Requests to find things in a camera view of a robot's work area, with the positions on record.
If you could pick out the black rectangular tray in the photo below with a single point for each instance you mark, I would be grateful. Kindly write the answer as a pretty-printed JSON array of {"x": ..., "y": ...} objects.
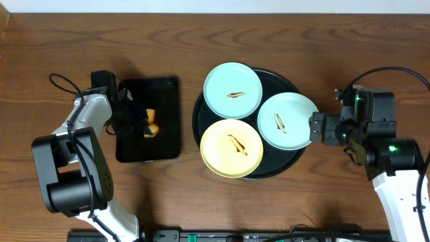
[{"x": 162, "y": 95}]

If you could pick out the yellow plate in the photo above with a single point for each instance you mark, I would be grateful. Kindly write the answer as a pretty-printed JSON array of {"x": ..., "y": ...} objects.
[{"x": 231, "y": 148}]

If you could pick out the black round tray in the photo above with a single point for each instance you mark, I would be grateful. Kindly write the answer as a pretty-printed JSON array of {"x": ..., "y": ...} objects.
[{"x": 274, "y": 160}]

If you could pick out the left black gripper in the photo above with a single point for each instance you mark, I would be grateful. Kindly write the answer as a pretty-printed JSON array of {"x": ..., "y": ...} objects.
[{"x": 128, "y": 109}]

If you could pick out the pale green plate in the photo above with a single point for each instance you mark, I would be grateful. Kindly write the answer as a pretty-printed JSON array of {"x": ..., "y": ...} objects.
[{"x": 283, "y": 120}]

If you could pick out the light blue plate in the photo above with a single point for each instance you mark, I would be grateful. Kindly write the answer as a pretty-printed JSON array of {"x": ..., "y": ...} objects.
[{"x": 232, "y": 90}]

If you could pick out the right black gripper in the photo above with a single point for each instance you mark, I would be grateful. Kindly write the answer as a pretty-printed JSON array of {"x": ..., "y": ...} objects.
[{"x": 332, "y": 121}]

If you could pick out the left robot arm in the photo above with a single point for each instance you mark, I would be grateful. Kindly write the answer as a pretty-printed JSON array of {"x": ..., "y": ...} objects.
[{"x": 73, "y": 174}]

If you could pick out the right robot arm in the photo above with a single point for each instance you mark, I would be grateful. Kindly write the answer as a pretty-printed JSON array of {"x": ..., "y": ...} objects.
[{"x": 366, "y": 129}]

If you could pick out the yellow green scrub sponge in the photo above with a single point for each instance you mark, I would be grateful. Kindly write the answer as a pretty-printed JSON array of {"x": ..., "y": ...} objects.
[{"x": 152, "y": 129}]

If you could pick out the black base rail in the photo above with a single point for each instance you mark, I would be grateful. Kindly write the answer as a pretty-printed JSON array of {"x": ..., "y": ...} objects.
[{"x": 297, "y": 236}]

